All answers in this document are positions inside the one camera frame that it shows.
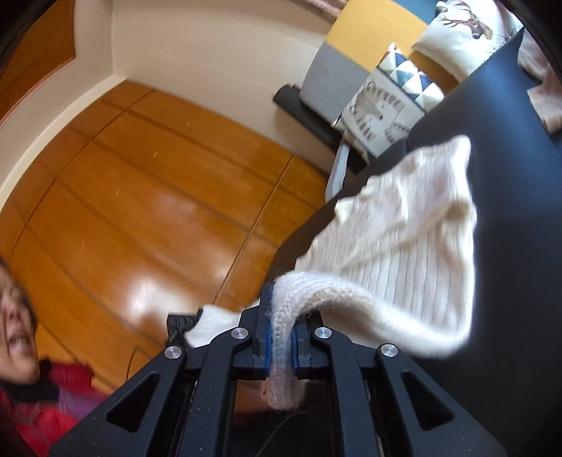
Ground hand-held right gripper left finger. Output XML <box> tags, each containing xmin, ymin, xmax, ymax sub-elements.
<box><xmin>48</xmin><ymin>283</ymin><xmax>275</xmax><ymax>457</ymax></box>

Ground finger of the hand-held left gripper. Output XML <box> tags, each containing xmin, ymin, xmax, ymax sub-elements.
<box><xmin>167</xmin><ymin>310</ymin><xmax>203</xmax><ymax>348</ymax></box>

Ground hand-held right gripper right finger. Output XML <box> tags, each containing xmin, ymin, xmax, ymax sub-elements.
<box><xmin>290</xmin><ymin>308</ymin><xmax>505</xmax><ymax>457</ymax></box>

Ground cream knit sweater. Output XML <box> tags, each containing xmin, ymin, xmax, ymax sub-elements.
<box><xmin>182</xmin><ymin>135</ymin><xmax>477</xmax><ymax>411</ymax></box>

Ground pile of light clothes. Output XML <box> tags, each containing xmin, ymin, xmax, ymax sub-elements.
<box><xmin>517</xmin><ymin>37</ymin><xmax>562</xmax><ymax>133</ymax></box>

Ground wooden wardrobe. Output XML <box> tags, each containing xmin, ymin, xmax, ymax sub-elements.
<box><xmin>0</xmin><ymin>81</ymin><xmax>334</xmax><ymax>387</ymax></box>

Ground person's head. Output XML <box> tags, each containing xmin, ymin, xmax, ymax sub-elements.
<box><xmin>0</xmin><ymin>257</ymin><xmax>42</xmax><ymax>390</ymax></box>

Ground rolled black mat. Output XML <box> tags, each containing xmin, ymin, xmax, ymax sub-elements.
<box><xmin>273</xmin><ymin>85</ymin><xmax>372</xmax><ymax>165</ymax></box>

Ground tiger print cushion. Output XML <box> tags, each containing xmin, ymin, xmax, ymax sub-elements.
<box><xmin>333</xmin><ymin>43</ymin><xmax>444</xmax><ymax>156</ymax></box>

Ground grey yellow blue sofa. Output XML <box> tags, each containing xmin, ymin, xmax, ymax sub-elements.
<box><xmin>301</xmin><ymin>0</ymin><xmax>457</xmax><ymax>205</ymax></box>

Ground patterned beige curtain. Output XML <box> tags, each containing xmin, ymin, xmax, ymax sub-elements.
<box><xmin>309</xmin><ymin>0</ymin><xmax>352</xmax><ymax>13</ymax></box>

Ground deer print cushion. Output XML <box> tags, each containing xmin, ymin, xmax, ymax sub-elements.
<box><xmin>412</xmin><ymin>0</ymin><xmax>525</xmax><ymax>83</ymax></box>

